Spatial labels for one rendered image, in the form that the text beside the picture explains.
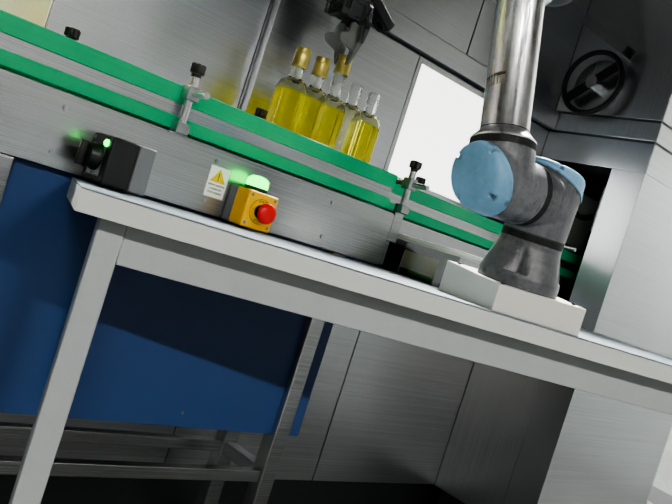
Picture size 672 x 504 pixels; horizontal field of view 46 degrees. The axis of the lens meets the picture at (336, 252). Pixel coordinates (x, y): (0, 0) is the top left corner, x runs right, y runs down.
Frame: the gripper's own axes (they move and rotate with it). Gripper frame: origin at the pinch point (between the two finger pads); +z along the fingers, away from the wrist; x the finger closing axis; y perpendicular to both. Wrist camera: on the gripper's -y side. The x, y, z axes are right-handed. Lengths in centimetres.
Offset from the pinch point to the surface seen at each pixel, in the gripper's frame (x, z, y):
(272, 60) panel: -11.6, 4.7, 11.5
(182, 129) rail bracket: 18, 29, 42
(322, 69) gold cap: 1.9, 4.7, 6.3
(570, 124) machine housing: -14, -18, -101
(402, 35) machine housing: -14.4, -16.5, -25.0
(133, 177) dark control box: 26, 40, 51
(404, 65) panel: -13.9, -9.6, -28.2
